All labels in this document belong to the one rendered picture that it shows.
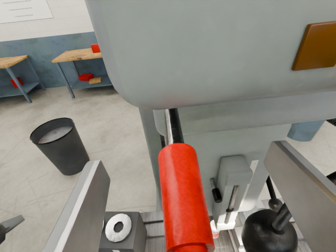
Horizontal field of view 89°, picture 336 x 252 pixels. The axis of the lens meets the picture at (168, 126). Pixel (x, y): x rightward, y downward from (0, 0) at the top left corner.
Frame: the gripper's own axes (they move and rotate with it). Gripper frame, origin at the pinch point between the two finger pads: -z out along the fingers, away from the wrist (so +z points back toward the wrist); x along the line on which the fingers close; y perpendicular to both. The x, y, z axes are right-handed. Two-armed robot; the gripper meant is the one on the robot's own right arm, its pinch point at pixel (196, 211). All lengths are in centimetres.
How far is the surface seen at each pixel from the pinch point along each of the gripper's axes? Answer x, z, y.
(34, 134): 158, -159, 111
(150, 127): 10, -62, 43
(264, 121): -10.7, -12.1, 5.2
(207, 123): -3.8, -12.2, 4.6
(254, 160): -13.8, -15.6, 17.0
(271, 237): -11.4, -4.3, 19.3
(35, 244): 139, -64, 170
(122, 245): 20, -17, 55
